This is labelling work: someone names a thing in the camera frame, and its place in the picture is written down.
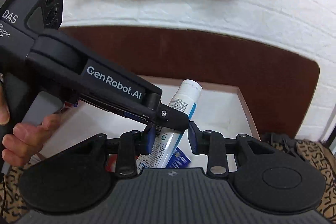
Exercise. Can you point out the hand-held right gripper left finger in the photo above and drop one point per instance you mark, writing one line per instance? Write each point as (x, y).
(148, 140)

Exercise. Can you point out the dark grey plastic object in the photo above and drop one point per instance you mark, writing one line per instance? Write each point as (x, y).
(283, 145)

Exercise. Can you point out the brown wooden board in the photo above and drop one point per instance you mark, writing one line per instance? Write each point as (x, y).
(223, 56)

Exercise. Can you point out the person's left hand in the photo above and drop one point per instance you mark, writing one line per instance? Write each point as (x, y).
(26, 137)

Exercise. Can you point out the red tape roll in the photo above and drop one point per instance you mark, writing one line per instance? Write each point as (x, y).
(111, 163)

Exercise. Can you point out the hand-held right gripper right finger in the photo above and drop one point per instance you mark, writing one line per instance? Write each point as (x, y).
(193, 138)

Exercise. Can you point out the white blue toothpaste tube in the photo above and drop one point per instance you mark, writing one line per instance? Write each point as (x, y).
(183, 100)

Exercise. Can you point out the leopard printed cloth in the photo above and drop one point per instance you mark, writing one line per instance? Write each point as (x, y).
(323, 161)

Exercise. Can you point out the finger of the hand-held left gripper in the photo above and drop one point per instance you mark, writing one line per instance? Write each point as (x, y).
(173, 119)

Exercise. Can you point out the pink cardboard box white inside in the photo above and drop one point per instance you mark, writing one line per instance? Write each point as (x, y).
(225, 113)

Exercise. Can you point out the blue packet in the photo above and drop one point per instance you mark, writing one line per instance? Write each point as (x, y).
(179, 158)

